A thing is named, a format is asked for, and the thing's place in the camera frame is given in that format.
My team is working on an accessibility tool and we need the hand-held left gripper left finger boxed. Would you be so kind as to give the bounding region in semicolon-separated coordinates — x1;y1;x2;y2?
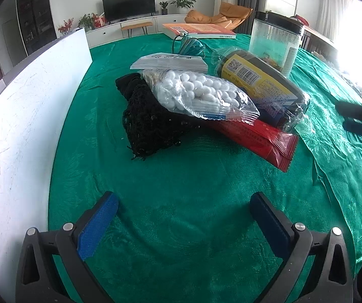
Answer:
15;191;120;303

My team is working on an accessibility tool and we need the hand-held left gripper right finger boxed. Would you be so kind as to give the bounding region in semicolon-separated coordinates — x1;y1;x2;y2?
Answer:
250;192;354;303

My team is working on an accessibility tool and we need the red snack packet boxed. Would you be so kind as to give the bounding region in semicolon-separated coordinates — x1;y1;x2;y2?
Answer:
206;118;299;173

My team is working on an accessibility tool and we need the yellow label dark packet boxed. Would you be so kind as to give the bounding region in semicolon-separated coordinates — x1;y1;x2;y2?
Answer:
212;47;319;133

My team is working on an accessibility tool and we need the black mesh cloth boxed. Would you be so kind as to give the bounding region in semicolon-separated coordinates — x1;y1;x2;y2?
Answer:
115;72;207;161

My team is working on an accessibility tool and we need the white cardboard box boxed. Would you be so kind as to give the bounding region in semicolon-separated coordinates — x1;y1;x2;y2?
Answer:
0;28;93;303

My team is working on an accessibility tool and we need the bag of white beads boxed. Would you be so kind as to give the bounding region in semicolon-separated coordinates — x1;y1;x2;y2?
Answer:
141;69;260;123

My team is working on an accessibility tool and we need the white tissue packet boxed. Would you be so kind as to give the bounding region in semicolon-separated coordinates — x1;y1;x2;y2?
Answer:
130;53;208;74

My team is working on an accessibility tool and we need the green satin tablecloth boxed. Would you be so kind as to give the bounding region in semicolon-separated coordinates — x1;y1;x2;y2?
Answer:
48;33;362;303

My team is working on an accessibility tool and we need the white curtain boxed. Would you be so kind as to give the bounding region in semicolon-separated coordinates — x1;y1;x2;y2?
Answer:
323;0;358;41

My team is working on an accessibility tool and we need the clear jar with black lid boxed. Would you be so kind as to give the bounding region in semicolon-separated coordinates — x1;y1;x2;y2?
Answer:
248;10;305;76

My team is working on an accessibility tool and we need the orange lounge chair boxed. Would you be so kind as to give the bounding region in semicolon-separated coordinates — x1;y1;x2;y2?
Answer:
185;2;253;30

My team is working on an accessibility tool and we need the orange book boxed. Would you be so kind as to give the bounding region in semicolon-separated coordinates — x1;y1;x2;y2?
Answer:
163;23;237;40

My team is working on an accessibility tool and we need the white television cabinet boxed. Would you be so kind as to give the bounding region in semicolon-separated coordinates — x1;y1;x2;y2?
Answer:
84;13;189;49

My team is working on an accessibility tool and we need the red flower arrangement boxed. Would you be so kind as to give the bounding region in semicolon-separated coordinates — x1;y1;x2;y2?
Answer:
58;18;74;36

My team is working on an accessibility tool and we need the green bushy potted plant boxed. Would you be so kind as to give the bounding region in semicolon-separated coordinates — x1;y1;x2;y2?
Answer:
78;13;96;31

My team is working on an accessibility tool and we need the large leafy potted plant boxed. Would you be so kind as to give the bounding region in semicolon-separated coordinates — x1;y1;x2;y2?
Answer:
170;0;197;15

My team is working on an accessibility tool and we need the small bench with orange top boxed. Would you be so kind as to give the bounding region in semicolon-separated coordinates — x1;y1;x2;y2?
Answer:
120;21;154;38

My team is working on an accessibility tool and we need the black glass display cabinet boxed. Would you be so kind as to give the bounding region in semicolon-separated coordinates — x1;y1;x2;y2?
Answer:
16;0;58;57

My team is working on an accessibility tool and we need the black television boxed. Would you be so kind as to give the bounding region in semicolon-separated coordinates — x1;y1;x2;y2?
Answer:
102;0;155;23

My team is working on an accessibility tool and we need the wooden slatted bed frame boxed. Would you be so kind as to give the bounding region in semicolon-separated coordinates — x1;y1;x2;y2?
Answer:
295;22;338;53

